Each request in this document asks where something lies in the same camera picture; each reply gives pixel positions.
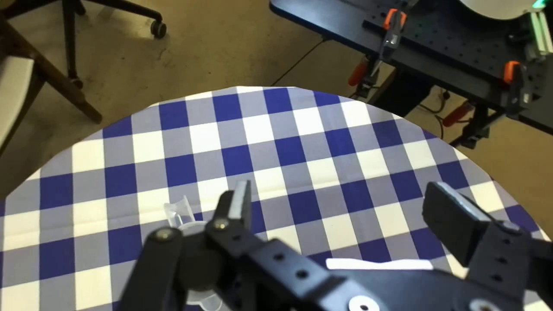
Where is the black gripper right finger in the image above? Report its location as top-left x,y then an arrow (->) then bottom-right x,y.
421,182 -> 490,267

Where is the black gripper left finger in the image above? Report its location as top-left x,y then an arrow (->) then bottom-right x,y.
205,180 -> 252,242

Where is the clear plastic jug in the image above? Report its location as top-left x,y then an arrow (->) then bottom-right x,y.
164,198 -> 202,234

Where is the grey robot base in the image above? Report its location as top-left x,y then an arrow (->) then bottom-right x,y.
459,0 -> 549,21

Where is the dark robot base table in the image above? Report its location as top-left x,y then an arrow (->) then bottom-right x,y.
269,0 -> 528,111

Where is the blue white checkered tablecloth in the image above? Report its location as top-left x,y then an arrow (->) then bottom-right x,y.
0,87 -> 537,311

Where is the orange black clamp right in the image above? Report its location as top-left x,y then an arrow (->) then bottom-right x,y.
442,59 -> 533,149

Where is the orange black clamp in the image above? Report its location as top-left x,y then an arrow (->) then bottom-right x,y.
347,9 -> 407,101
442,59 -> 533,149

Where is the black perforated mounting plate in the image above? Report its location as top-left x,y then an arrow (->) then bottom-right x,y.
359,0 -> 551,83

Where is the orange black clamp left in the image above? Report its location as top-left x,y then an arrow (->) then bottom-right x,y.
347,9 -> 407,101

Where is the wooden chair with cushion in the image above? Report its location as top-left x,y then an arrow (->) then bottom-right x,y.
0,18 -> 101,153

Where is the black office chair base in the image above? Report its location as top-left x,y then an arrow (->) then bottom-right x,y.
0,0 -> 169,89

